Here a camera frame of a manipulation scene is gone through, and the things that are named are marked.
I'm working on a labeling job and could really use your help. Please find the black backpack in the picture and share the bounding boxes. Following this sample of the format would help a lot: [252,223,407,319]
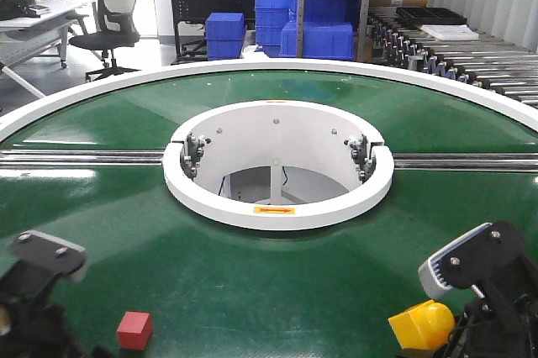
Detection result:
[0,0,27,21]

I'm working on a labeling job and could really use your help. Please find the white inner ring guard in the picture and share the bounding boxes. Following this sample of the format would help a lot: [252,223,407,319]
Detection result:
[161,100,395,231]

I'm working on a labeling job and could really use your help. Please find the roller conveyor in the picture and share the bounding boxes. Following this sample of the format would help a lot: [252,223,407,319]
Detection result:
[368,7,537,108]

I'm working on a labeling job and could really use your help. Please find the white tray on conveyor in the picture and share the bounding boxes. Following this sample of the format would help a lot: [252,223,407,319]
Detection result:
[419,24,479,41]

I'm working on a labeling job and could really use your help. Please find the black mesh office chair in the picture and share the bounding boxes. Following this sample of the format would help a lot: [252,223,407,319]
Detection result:
[69,0,142,83]

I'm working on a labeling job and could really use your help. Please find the white outer ring rim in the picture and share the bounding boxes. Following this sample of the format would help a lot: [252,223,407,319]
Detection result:
[1,59,537,152]

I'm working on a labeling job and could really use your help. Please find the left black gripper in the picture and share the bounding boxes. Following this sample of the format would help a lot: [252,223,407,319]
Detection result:
[1,229,113,357]

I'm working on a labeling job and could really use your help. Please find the white office desk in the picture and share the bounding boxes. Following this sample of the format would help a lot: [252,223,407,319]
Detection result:
[1,0,96,98]

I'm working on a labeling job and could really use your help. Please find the blue crate front right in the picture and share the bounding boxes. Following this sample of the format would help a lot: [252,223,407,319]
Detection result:
[280,22,354,61]

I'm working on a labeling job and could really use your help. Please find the black tray on conveyor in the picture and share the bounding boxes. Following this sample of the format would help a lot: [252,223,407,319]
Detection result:
[396,7,467,26]

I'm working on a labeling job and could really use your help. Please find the red cube block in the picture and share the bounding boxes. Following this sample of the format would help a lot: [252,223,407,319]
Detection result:
[116,311,153,350]

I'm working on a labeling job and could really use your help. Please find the blue crate stack middle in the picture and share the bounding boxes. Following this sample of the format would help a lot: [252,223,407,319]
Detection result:
[255,0,289,46]

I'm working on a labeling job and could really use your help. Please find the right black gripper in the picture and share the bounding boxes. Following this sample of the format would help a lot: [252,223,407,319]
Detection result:
[418,221,537,357]

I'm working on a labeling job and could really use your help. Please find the blue stacked crate left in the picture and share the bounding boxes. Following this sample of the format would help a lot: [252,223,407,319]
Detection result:
[205,13,245,61]

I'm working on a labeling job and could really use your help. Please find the yellow toy brick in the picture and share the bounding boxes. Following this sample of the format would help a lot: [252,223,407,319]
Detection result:
[388,299,456,350]

